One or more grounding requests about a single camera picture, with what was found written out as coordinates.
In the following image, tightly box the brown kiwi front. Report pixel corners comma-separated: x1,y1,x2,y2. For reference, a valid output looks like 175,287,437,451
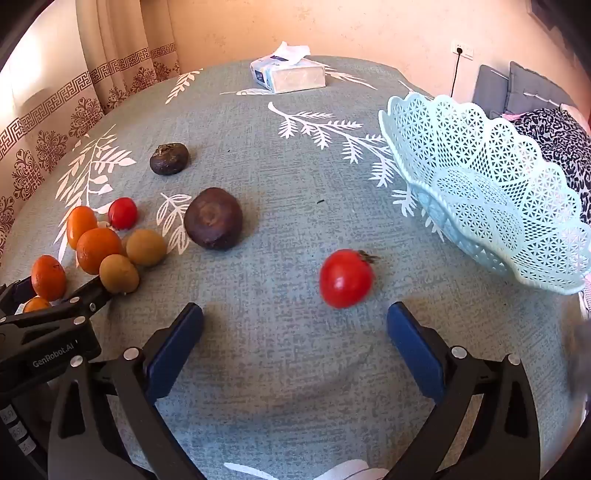
99,254,140,295

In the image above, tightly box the white and blue tissue pack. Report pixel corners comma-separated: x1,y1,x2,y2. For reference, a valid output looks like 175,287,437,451
249,41,327,95

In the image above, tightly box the dark brown water chestnut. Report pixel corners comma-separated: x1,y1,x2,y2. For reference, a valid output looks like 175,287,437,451
183,187,244,251
149,143,189,176

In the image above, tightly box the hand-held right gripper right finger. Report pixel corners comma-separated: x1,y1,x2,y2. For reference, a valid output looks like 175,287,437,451
386,302,541,480

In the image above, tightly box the beige patterned curtain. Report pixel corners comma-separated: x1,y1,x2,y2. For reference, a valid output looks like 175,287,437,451
0,0,182,273

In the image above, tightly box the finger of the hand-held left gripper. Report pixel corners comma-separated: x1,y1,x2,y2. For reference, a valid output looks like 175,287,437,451
0,278,37,317
44,275,113,326

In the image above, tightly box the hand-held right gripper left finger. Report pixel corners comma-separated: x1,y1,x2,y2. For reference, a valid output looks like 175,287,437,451
47,302,208,480

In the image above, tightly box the leopard-print cloth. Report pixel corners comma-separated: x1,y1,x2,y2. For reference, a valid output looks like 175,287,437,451
512,108,591,224

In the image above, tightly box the light blue plastic lattice basket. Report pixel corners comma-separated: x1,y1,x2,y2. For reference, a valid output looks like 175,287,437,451
378,92,591,296

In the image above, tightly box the red cherry tomato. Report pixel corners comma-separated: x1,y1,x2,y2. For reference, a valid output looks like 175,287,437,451
107,197,138,230
320,248,380,309

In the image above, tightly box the grey pillow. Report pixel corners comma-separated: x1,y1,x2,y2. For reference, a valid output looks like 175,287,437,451
471,64,512,119
507,60,579,116

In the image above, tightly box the black power cable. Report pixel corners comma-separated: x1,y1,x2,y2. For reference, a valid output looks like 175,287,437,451
449,49,463,96

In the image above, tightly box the pink cloth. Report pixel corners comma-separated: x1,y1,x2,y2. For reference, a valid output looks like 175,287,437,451
560,103,591,132

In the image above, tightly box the teal leaf-print blanket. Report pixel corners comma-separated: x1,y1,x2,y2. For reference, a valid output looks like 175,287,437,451
0,55,591,480

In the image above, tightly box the brown kiwi back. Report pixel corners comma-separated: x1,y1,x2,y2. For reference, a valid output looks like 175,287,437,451
126,229,168,267

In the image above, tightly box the brown kiwi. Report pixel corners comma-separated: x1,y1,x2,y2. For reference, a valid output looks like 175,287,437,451
99,254,140,295
126,229,168,267

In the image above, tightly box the small orange mandarin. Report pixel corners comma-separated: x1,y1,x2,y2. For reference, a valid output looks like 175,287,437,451
76,227,123,275
31,255,68,302
66,206,99,250
22,296,52,315

